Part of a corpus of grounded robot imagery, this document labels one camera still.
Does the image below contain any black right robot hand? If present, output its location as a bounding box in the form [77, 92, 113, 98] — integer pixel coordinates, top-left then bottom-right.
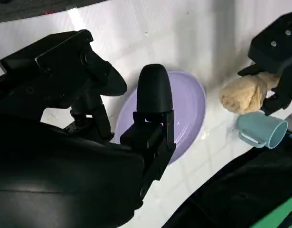
[0, 28, 177, 228]

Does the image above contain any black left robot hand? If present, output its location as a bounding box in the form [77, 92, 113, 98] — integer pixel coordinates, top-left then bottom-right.
[237, 9, 292, 117]

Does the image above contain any pale green mug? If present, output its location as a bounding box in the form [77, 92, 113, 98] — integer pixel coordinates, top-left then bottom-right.
[236, 111, 289, 150]

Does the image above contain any lilac plate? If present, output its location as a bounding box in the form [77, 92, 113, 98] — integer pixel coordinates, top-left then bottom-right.
[114, 70, 207, 164]

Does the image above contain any black cloth backdrop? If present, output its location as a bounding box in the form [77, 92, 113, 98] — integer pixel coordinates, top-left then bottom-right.
[162, 137, 292, 228]

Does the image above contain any green cloth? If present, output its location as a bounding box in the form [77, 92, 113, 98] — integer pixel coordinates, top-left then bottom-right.
[261, 197, 292, 228]

